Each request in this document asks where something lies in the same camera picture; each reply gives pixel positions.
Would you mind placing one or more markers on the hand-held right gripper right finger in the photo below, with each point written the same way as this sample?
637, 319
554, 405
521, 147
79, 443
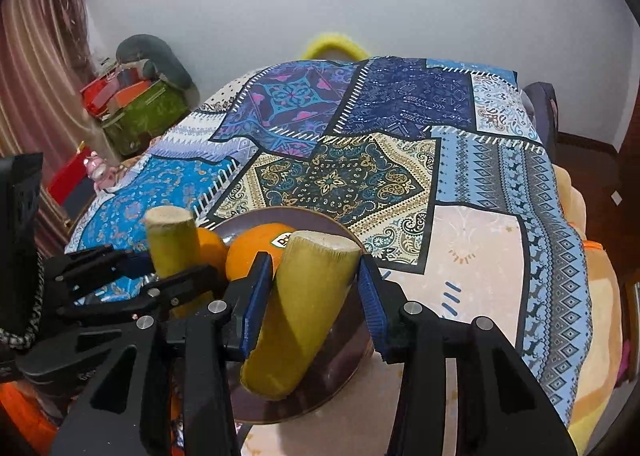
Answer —
372, 308

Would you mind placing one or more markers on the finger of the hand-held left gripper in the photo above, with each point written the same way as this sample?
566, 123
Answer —
190, 282
132, 263

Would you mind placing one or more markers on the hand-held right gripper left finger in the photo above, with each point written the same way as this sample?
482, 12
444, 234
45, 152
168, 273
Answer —
254, 308

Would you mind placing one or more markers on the yellow-green sugarcane piece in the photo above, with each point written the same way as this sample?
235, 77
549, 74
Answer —
170, 241
305, 306

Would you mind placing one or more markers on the brown round plate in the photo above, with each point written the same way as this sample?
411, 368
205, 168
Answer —
332, 376

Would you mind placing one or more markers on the plain orange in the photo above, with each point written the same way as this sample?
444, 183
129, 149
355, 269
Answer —
211, 251

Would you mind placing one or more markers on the orange with sticker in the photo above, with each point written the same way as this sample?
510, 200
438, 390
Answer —
250, 248

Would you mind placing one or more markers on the red flat box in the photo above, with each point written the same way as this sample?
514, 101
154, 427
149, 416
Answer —
67, 178

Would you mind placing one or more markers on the pink toy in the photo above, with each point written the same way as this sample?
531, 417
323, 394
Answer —
102, 173

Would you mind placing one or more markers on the patchwork printed blanket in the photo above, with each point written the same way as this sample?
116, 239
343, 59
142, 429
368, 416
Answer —
490, 256

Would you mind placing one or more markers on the striped pink curtain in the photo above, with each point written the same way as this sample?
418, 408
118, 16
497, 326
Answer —
35, 75

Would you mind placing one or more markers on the green patterned box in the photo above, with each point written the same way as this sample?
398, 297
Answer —
145, 118

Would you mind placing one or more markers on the orange cloth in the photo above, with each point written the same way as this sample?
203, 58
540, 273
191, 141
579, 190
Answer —
22, 418

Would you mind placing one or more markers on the grey pillow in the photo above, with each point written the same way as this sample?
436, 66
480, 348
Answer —
160, 58

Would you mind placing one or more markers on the yellow plush blanket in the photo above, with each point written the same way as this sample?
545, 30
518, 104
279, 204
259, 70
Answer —
597, 296

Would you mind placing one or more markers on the dark cushion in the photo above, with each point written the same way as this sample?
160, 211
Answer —
542, 110

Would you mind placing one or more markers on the yellow fuzzy headband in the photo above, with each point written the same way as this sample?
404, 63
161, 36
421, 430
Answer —
332, 43

